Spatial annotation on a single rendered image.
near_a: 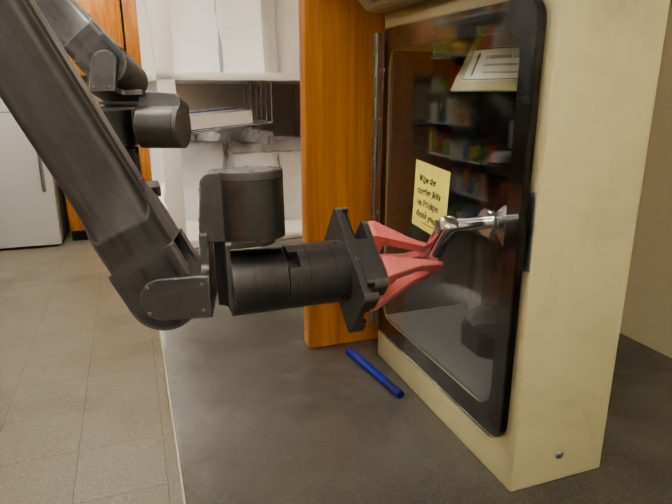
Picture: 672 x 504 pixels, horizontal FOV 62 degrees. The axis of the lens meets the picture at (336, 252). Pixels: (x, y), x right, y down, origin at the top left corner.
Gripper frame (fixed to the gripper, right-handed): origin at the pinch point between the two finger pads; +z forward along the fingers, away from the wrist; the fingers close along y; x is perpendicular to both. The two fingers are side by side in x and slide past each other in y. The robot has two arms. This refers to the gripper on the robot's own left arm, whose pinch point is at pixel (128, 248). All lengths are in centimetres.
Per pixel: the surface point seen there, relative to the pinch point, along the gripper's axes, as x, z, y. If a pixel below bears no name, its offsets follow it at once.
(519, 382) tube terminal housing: -46, 4, 33
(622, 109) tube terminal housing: -47, -20, 41
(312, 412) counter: -26.3, 16.0, 19.0
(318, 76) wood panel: -9.7, -23.5, 26.2
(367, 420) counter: -30.2, 16.1, 24.6
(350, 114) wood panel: -9.7, -18.4, 30.8
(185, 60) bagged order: 96, -31, 20
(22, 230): 443, 89, -88
